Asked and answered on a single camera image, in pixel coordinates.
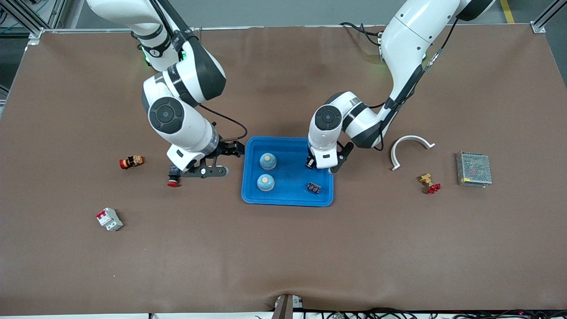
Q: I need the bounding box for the aluminium frame profile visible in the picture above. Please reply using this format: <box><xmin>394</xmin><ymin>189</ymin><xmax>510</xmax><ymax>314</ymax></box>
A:
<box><xmin>531</xmin><ymin>0</ymin><xmax>567</xmax><ymax>34</ymax></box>
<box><xmin>0</xmin><ymin>0</ymin><xmax>67</xmax><ymax>47</ymax></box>

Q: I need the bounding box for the orange emergency stop button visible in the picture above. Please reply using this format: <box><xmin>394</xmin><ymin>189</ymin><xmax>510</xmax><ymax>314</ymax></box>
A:
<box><xmin>119</xmin><ymin>155</ymin><xmax>144</xmax><ymax>170</ymax></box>

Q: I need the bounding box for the black base power cable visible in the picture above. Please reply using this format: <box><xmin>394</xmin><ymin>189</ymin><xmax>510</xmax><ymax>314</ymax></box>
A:
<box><xmin>339</xmin><ymin>21</ymin><xmax>384</xmax><ymax>47</ymax></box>

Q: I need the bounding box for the brass valve red handwheel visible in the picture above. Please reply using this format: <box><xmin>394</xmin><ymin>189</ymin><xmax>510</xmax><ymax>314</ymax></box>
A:
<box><xmin>420</xmin><ymin>173</ymin><xmax>442</xmax><ymax>195</ymax></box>

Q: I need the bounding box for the blue plastic tray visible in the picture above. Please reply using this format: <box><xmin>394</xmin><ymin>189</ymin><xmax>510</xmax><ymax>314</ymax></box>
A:
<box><xmin>241</xmin><ymin>136</ymin><xmax>334</xmax><ymax>207</ymax></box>

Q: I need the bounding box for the white circuit breaker red lever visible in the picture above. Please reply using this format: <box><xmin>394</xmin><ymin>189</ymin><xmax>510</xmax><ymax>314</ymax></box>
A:
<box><xmin>96</xmin><ymin>207</ymin><xmax>124</xmax><ymax>232</ymax></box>

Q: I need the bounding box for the white curved plastic clamp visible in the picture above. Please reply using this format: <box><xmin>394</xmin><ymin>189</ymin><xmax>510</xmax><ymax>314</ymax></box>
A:
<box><xmin>390</xmin><ymin>135</ymin><xmax>436</xmax><ymax>171</ymax></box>

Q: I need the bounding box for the grey metal mount bracket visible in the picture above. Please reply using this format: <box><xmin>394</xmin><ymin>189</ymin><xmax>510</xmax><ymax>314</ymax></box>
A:
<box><xmin>271</xmin><ymin>294</ymin><xmax>304</xmax><ymax>319</ymax></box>

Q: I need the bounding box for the metal mesh power supply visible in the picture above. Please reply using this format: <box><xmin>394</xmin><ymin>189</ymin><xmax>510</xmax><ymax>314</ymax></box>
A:
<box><xmin>456</xmin><ymin>151</ymin><xmax>493</xmax><ymax>188</ymax></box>

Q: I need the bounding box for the brown table mat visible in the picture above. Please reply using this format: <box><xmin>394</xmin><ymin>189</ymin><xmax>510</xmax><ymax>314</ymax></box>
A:
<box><xmin>0</xmin><ymin>24</ymin><xmax>567</xmax><ymax>316</ymax></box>

